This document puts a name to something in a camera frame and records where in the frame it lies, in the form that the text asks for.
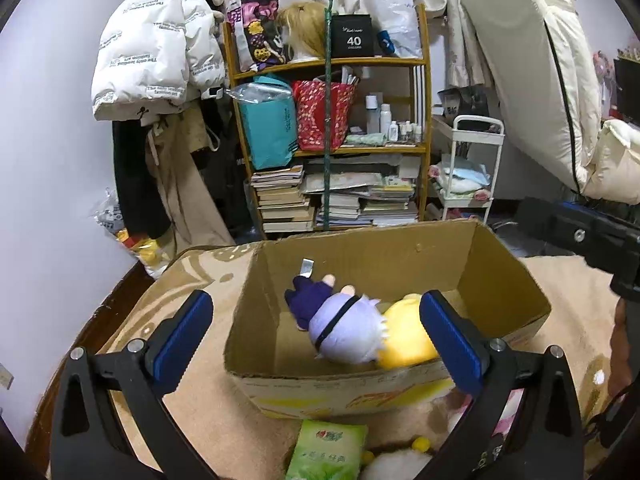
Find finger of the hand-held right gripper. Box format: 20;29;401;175
520;197;640;271

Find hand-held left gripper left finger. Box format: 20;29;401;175
50;289;216;480

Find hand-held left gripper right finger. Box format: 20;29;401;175
415;290;586;480

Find pink plush toy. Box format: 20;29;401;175
440;390;526;446

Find cardboard box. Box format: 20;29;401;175
223;220;552;420

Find white fluffy plush toy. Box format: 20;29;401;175
360;435;436;480

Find tissue packet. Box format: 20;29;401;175
285;420;369;480

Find person's right hand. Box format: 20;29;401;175
612;300;640;401

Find yellow plush toy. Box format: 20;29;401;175
377;294;441;368

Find cream duvet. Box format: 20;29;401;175
585;120;640;206

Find plastic bag with yellow items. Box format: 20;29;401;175
95;187;166;278

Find white trolley cart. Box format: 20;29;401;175
431;115;505;226

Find beige printed blanket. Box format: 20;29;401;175
47;245;631;480

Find purple plush doll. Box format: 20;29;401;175
285;274;390;363

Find folded cloths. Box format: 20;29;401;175
432;157;493;201

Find beige trousers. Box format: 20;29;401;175
145;105;236;261

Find black garment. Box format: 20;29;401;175
112;110;171;241

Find stack of books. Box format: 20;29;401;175
250;155;423;234

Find black paper bag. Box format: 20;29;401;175
437;85;493;121

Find cream mattress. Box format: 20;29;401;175
460;0;606;196

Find wooden bookshelf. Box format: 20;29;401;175
221;5;432;241

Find green cloth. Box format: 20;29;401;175
345;132;387;147

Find group of cosmetic bottles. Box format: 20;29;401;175
364;92;425;145

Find teal bag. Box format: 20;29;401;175
237;75;299;171

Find red gift bag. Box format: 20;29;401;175
291;79;358;152

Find green pole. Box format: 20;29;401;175
322;0;335;233

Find clear plastic bag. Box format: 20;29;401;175
367;0;423;58

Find white puffer jacket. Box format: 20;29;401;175
91;0;227;121

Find black box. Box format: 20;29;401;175
331;14;375;58

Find patterned black bag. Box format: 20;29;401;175
227;0;288;72

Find blond wig on mannequin head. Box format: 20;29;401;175
277;1;331;63

